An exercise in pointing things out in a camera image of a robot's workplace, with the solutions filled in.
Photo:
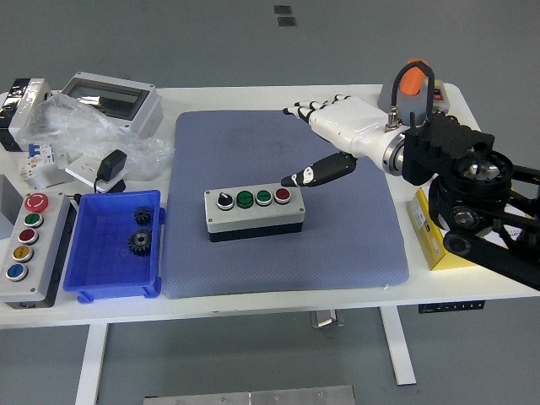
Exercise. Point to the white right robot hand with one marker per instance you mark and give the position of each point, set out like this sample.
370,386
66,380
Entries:
350,122

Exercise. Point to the four-button grey control box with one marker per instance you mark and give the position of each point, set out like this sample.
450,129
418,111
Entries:
253,213

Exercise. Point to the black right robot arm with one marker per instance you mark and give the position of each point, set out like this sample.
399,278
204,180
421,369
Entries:
443,143

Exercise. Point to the five-button grey control box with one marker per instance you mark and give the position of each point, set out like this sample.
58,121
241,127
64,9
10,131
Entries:
42,261

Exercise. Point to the orange cylinder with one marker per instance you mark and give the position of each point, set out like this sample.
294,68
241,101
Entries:
411,82

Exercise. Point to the dark floor plate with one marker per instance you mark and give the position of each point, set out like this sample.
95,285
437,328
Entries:
287,22
282,10

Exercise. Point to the grey-blue table mat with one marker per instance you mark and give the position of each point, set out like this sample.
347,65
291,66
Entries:
236,160

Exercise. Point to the white and yellow carton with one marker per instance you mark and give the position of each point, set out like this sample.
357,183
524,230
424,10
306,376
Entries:
424,223

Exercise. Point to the grey distribution box clear cover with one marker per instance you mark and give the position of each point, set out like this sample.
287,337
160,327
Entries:
143,114

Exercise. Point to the black table control panel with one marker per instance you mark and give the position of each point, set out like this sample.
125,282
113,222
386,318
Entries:
451,307

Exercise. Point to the small black gear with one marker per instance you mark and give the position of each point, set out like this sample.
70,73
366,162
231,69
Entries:
143,215

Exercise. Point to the white table leg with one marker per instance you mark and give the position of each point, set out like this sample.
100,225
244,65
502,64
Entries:
398,350
90,363

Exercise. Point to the large black gear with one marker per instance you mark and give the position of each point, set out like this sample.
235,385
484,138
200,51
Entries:
140,242

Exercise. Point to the black power adapter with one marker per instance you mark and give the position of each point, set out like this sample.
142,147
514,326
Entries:
111,164

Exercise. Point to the clear plastic bag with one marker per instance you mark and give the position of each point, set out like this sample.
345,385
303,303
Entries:
84,131

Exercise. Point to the blue plastic bin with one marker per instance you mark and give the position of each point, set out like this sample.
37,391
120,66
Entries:
109,270

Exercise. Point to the grey metal plate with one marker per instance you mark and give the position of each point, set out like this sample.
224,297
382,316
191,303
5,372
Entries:
253,396

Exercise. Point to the white blue circuit breaker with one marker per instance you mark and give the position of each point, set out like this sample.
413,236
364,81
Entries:
36,162

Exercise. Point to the white and black device box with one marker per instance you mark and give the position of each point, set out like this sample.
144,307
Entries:
25,105

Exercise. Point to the grey metal box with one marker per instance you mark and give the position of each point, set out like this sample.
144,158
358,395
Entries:
8,206

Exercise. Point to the grey base with switch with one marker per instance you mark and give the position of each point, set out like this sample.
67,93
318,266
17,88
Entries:
386,98

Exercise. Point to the metal bracket under table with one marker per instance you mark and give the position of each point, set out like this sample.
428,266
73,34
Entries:
327,320

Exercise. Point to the white wall socket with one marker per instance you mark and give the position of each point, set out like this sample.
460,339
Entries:
82,169

